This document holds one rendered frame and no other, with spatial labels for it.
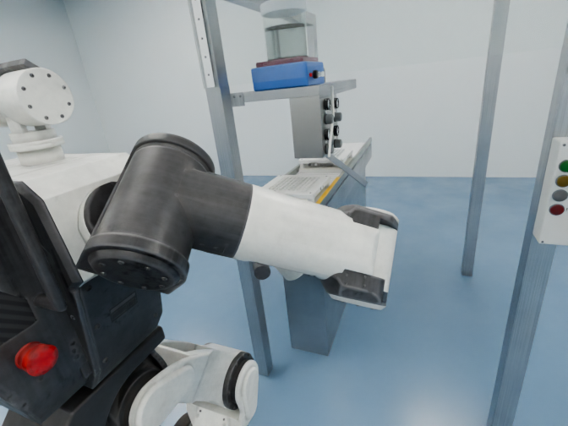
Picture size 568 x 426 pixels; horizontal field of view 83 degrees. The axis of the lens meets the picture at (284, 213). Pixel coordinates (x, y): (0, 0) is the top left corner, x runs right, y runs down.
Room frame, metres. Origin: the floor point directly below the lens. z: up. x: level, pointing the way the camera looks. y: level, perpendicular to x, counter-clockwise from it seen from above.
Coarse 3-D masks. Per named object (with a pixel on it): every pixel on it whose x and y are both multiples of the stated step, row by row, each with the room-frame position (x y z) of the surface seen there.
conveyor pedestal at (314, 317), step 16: (352, 192) 1.86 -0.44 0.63; (288, 288) 1.29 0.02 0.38; (304, 288) 1.26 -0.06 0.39; (320, 288) 1.22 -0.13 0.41; (288, 304) 1.29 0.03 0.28; (304, 304) 1.26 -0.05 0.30; (320, 304) 1.23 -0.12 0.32; (336, 304) 1.41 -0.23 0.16; (288, 320) 1.30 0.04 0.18; (304, 320) 1.26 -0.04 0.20; (320, 320) 1.23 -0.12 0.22; (336, 320) 1.39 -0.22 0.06; (304, 336) 1.27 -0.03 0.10; (320, 336) 1.23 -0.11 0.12; (320, 352) 1.23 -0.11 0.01
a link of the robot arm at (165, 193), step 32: (160, 160) 0.33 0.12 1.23; (192, 160) 0.35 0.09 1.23; (128, 192) 0.30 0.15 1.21; (160, 192) 0.30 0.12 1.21; (192, 192) 0.31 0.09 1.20; (224, 192) 0.32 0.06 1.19; (128, 224) 0.26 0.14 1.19; (160, 224) 0.27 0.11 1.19; (192, 224) 0.30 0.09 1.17; (224, 224) 0.30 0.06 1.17; (224, 256) 0.32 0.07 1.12
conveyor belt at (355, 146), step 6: (342, 144) 2.34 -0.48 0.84; (348, 144) 2.32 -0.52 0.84; (354, 144) 2.29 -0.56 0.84; (360, 144) 2.27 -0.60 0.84; (354, 150) 2.07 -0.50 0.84; (300, 174) 1.65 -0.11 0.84; (306, 174) 1.64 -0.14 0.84; (312, 174) 1.62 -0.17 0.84; (318, 174) 1.61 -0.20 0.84; (324, 174) 1.60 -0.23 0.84; (330, 174) 1.58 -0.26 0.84; (336, 174) 1.57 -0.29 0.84; (330, 180) 1.48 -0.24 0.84
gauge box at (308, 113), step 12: (312, 96) 1.07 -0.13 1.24; (300, 108) 1.09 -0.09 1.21; (312, 108) 1.07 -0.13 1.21; (324, 108) 1.10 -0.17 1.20; (300, 120) 1.09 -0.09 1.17; (312, 120) 1.07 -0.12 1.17; (324, 120) 1.09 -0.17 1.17; (300, 132) 1.09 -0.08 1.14; (312, 132) 1.07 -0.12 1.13; (324, 132) 1.08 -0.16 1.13; (300, 144) 1.09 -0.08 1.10; (312, 144) 1.07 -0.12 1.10; (324, 144) 1.08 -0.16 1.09; (300, 156) 1.09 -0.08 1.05; (312, 156) 1.08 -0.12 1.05; (324, 156) 1.07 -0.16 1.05
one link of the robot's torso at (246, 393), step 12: (252, 360) 0.66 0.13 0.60; (240, 372) 0.62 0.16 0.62; (252, 372) 0.63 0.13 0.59; (240, 384) 0.60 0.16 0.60; (252, 384) 0.63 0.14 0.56; (240, 396) 0.59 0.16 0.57; (252, 396) 0.62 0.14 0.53; (192, 408) 0.64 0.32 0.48; (204, 408) 0.62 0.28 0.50; (216, 408) 0.62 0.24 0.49; (240, 408) 0.59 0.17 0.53; (252, 408) 0.61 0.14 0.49; (192, 420) 0.63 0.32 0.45; (204, 420) 0.60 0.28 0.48; (216, 420) 0.59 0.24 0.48; (228, 420) 0.58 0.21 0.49; (240, 420) 0.58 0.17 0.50
